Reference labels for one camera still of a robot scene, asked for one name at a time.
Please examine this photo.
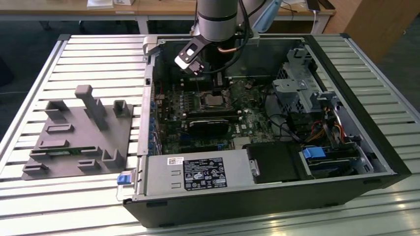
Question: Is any metal socket cover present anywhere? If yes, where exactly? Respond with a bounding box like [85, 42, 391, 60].
[221, 88, 235, 110]

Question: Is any black data cable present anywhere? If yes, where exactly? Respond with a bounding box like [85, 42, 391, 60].
[267, 114, 297, 145]

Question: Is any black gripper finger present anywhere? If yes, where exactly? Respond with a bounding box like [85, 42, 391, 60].
[211, 73, 226, 97]

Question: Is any green motherboard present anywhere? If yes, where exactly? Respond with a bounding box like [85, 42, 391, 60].
[153, 73, 275, 155]

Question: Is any silver CPU green edge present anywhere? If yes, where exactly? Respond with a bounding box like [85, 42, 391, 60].
[205, 95, 223, 106]

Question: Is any yellow orange wire bundle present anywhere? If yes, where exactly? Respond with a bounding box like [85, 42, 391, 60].
[306, 121, 346, 145]

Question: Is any green RAM stick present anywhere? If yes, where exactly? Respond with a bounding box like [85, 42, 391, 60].
[31, 147, 95, 155]

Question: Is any blue disk carrier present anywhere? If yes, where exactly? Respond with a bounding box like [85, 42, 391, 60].
[301, 147, 326, 161]

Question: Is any CPU socket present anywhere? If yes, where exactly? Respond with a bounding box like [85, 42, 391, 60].
[195, 88, 235, 111]

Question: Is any silver power supply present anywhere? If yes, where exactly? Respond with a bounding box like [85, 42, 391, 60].
[131, 153, 261, 201]

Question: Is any black PC case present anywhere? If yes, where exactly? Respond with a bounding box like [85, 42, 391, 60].
[121, 33, 413, 228]

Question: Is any black camera cable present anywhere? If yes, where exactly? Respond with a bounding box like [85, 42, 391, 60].
[225, 0, 266, 72]

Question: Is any black plastic shroud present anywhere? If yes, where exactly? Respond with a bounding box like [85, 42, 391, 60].
[245, 143, 310, 184]

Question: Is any black device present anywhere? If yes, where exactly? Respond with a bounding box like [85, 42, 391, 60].
[306, 0, 335, 11]

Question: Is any wooden cabinet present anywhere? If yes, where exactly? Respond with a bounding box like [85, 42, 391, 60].
[322, 0, 420, 64]

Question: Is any grey parts rack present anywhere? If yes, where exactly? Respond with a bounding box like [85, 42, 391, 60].
[19, 84, 134, 182]

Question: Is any silver finned heatsink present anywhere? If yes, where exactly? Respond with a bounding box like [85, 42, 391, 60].
[233, 137, 251, 149]

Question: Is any black graphics card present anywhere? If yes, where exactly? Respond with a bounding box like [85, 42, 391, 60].
[186, 118, 230, 138]

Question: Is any white camera black bracket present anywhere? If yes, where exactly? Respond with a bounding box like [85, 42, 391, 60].
[173, 36, 210, 74]

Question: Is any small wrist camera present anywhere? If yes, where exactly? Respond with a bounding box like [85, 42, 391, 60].
[182, 60, 209, 76]

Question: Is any metal drive cage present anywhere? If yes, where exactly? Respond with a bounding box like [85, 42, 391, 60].
[270, 48, 338, 114]

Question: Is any white cable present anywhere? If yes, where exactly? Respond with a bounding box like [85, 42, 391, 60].
[310, 9, 321, 35]

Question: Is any metal disk bay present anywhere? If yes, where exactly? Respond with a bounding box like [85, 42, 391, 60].
[295, 141, 377, 181]

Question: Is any wooden desk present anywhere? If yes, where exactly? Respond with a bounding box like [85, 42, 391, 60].
[0, 0, 337, 35]

